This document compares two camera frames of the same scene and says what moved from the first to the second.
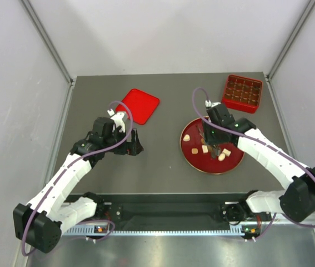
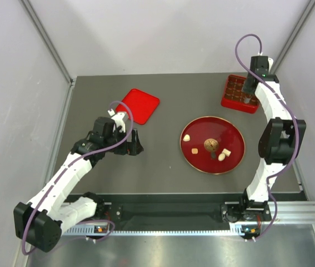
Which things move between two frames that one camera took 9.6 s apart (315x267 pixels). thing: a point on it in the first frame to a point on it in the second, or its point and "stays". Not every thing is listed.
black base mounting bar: (168, 212) stays
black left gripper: (133, 148) stays
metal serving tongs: (215, 149) to (247, 100)
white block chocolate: (227, 152) stays
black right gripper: (209, 139) to (245, 88)
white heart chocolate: (186, 138) stays
